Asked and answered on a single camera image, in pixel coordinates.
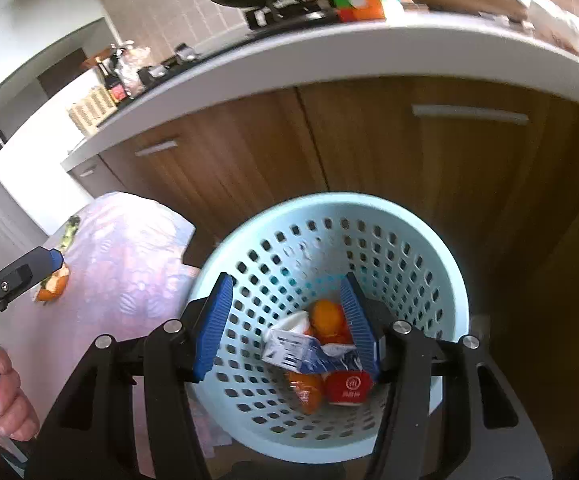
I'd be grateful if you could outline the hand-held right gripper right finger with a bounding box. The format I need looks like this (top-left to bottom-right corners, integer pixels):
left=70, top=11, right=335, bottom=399
left=340, top=272, right=554, bottom=480

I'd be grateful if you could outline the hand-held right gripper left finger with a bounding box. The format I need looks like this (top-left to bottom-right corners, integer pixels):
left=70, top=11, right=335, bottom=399
left=26, top=272, right=234, bottom=480

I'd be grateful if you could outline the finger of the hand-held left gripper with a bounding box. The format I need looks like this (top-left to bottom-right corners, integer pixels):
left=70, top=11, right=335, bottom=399
left=0, top=247, right=65, bottom=306

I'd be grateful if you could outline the orange peel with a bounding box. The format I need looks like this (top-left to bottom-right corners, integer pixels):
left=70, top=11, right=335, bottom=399
left=36, top=265, right=70, bottom=303

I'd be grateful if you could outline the orange paper cup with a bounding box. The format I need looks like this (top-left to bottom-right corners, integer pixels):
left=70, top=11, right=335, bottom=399
left=289, top=299, right=353, bottom=346

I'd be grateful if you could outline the dark blue carton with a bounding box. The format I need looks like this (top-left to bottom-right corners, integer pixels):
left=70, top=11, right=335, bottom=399
left=319, top=342, right=370, bottom=373

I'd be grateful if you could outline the red paper cup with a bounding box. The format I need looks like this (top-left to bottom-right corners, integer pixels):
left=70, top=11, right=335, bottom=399
left=325, top=370, right=374, bottom=406

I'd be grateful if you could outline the white milk carton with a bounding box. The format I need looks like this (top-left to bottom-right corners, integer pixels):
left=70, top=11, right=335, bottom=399
left=262, top=327, right=330, bottom=376

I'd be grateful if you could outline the orange plastic bag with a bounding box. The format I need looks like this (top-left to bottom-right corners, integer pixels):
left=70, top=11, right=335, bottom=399
left=286, top=370, right=326, bottom=416

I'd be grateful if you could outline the light blue plastic basket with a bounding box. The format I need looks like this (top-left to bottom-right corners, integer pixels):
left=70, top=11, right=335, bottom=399
left=185, top=192, right=470, bottom=463

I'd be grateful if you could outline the person's left hand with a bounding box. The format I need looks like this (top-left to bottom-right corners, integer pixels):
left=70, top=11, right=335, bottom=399
left=0, top=347, right=40, bottom=442

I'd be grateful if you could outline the green vegetable scrap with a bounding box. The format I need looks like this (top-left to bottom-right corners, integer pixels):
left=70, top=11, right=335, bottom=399
left=59, top=215, right=81, bottom=251

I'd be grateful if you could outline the beige chopstick holder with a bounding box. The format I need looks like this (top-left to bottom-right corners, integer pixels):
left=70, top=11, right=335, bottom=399
left=68, top=85, right=119, bottom=136

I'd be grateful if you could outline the wooden base cabinet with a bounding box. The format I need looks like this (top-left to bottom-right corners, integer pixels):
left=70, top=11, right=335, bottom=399
left=69, top=75, right=579, bottom=461

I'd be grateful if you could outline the dark soy sauce bottle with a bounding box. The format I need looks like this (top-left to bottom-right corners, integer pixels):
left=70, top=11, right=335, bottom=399
left=100, top=57, right=126, bottom=103

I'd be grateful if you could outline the clear plastic bag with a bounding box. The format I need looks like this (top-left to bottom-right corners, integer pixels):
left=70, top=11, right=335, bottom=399
left=119, top=47, right=152, bottom=93

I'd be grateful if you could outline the white kitchen counter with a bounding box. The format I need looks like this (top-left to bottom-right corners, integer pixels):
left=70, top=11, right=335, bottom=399
left=62, top=10, right=579, bottom=173

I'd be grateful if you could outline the black gas stove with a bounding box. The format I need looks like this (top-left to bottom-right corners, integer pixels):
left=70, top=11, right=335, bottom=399
left=119, top=0, right=343, bottom=106

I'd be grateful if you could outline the white cloth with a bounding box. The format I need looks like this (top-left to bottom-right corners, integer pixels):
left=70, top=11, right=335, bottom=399
left=532, top=0, right=579, bottom=56

